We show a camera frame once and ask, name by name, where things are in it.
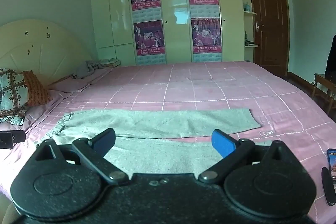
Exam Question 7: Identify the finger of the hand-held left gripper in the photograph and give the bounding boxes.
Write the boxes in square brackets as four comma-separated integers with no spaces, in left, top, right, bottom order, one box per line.
[12,131,26,144]

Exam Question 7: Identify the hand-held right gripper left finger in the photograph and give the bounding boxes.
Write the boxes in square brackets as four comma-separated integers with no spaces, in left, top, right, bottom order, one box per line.
[35,128,129,185]

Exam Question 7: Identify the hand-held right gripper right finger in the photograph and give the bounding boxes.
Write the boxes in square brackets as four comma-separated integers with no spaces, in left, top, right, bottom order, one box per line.
[198,129,293,183]

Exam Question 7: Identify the grey pants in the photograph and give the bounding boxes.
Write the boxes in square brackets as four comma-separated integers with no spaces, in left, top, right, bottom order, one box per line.
[35,108,261,174]

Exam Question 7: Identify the teal patterned pillow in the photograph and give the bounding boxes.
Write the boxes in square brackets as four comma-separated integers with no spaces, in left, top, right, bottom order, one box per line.
[0,69,29,125]

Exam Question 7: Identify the orange patterned pillow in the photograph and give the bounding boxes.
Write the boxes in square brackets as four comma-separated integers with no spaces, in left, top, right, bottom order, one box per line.
[21,70,52,107]

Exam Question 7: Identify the pink checked bed sheet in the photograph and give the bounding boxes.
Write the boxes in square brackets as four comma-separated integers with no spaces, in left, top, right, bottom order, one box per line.
[0,61,336,214]

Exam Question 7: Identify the flat pink pillow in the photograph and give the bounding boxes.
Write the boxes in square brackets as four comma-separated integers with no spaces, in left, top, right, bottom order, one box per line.
[47,74,91,93]

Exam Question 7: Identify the crumpled grey cloth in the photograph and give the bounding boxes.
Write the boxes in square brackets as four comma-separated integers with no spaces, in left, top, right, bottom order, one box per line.
[71,60,121,80]

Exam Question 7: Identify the cream bed headboard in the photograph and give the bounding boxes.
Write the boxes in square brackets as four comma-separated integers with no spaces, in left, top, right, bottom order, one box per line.
[0,19,93,88]

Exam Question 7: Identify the dark shelf item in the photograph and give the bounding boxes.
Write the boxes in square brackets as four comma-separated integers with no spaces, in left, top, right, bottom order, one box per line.
[244,31,255,46]

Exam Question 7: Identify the smartphone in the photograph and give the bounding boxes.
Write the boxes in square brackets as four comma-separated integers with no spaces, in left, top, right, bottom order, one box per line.
[327,148,336,180]

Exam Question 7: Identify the black oblong object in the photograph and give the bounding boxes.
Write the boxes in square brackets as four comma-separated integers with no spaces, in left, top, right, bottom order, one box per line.
[321,166,336,207]

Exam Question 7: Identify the wooden chair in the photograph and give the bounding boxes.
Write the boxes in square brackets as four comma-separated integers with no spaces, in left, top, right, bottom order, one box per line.
[312,73,336,116]

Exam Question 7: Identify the brown wooden door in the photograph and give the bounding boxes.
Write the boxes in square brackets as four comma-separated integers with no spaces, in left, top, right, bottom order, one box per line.
[247,0,290,77]

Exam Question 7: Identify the dark hanging garment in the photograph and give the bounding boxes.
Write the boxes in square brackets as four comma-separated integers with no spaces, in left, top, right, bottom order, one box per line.
[325,34,336,78]

